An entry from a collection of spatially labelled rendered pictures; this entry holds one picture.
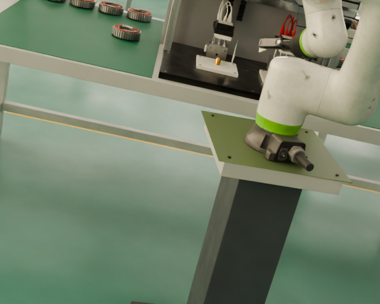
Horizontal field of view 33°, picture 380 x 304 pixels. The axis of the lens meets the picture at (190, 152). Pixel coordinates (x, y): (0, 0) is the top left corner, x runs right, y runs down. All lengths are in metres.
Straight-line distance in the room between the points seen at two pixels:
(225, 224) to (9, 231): 1.06
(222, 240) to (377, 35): 0.70
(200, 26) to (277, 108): 0.97
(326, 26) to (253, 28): 0.83
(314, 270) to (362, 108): 1.27
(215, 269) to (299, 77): 0.58
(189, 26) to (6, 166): 1.08
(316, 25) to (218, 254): 0.68
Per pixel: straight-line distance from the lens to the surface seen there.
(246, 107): 2.13
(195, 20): 2.58
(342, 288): 2.77
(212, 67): 2.30
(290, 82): 1.66
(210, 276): 1.85
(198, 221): 2.90
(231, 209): 1.74
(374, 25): 1.45
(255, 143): 1.72
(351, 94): 1.63
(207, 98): 2.12
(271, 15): 2.59
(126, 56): 2.31
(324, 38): 1.79
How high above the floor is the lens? 1.35
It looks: 22 degrees down
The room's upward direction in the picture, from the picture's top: 14 degrees clockwise
